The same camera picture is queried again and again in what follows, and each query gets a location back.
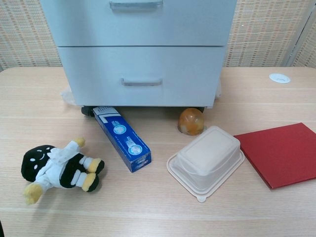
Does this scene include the blue toothpaste box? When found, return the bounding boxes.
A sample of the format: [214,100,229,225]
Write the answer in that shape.
[92,106,152,173]

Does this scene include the white three-drawer cabinet body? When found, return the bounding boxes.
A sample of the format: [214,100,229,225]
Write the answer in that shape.
[39,0,237,111]

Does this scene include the grey partition frame post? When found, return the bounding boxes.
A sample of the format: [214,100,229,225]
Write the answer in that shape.
[286,0,316,67]

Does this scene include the black and white plush doll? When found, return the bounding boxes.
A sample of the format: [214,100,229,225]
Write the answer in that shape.
[21,137,106,205]

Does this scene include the beige plastic lunch box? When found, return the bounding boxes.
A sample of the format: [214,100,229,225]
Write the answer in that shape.
[166,125,245,203]

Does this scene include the white table cable grommet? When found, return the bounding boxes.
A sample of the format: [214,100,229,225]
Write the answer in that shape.
[268,73,291,84]

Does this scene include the small orange fruit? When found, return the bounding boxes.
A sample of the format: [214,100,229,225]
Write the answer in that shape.
[177,107,207,136]

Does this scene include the red square folder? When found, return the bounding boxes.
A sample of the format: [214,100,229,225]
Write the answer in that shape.
[233,122,316,190]

